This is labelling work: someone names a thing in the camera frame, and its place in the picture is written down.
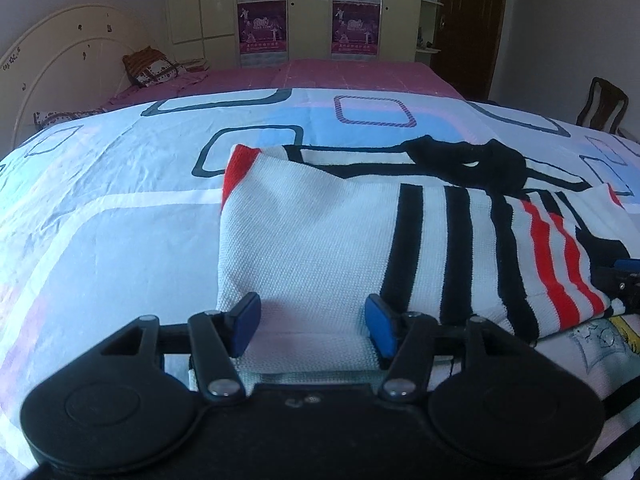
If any white red black striped sweater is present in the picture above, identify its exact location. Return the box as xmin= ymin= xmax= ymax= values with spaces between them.
xmin=218 ymin=136 xmax=639 ymax=375

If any white patterned bed quilt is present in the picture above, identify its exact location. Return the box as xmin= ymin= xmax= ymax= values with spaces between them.
xmin=1 ymin=89 xmax=639 ymax=479

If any dark wooden chair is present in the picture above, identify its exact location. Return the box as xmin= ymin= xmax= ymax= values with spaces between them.
xmin=576 ymin=77 xmax=629 ymax=136

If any pink bed sheet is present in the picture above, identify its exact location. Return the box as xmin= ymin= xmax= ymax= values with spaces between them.
xmin=103 ymin=60 xmax=461 ymax=110

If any orange striped cartoon pillow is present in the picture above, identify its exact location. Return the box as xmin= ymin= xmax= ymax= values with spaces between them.
xmin=122 ymin=47 xmax=186 ymax=88

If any white dotted pillow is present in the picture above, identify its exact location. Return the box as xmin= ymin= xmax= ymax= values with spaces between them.
xmin=32 ymin=107 xmax=105 ymax=129

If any cream corner shelf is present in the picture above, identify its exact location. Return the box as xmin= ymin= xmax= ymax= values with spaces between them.
xmin=416 ymin=0 xmax=444 ymax=66

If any cream rounded headboard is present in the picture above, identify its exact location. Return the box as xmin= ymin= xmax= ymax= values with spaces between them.
xmin=1 ymin=4 xmax=154 ymax=155

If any dark wooden door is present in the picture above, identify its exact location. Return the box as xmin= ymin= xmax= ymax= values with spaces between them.
xmin=431 ymin=0 xmax=506 ymax=101

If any lower left purple poster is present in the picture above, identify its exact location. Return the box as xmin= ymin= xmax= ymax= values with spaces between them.
xmin=238 ymin=0 xmax=288 ymax=68

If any lower right purple poster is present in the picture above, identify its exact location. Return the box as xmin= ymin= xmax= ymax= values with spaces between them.
xmin=331 ymin=1 xmax=381 ymax=58

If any cream wardrobe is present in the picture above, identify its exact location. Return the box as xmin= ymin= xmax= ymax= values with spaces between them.
xmin=167 ymin=0 xmax=420 ymax=70

